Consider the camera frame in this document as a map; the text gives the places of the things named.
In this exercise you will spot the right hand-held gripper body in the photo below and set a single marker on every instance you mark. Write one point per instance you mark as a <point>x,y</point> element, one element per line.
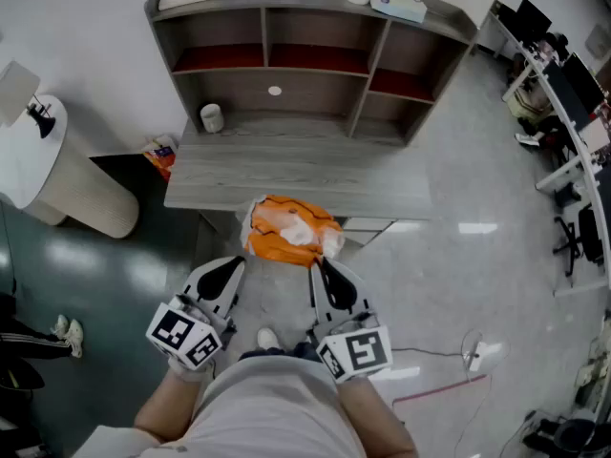
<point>341,286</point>

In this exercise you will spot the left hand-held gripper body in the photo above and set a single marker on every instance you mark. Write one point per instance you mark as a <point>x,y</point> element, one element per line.
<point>210,282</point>

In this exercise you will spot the orange plastic bag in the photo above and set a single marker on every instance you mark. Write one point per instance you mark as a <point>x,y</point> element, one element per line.
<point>277,227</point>

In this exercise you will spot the person's left forearm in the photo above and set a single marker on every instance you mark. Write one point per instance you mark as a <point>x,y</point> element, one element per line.
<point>164,408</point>

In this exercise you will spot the person's right forearm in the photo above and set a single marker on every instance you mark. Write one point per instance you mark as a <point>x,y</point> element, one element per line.
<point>374,418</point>

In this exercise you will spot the grey wooden shelf desk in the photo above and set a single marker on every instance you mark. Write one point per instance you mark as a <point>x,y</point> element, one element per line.
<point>286,174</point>

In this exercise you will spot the black computer monitor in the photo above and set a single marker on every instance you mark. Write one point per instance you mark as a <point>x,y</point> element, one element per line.
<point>584,81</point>
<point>532,19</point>
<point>565,96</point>

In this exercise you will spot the person's left hand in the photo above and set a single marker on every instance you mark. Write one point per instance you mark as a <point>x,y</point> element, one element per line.
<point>191,374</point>

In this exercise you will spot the person's white shoe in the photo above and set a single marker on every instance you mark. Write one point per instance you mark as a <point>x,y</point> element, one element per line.
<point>267,338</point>

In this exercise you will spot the orange white bag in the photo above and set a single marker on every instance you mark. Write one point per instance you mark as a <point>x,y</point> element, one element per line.
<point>161,155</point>

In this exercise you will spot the person's grey shirt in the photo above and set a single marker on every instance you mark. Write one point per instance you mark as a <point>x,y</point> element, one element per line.
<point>267,408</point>

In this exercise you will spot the white mug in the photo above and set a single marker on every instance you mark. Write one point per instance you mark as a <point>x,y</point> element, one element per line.
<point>212,118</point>

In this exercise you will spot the white round ribbed side table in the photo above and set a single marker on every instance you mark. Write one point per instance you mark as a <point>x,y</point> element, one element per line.
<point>28,160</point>

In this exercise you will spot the black office chair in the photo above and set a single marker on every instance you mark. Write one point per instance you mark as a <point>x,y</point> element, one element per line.
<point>584,239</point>
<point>573,437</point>

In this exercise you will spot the white lamp with black base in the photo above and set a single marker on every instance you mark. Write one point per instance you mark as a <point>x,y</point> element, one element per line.
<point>16,89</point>

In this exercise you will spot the white blue soft packet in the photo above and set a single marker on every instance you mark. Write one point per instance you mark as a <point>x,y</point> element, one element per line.
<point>398,2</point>

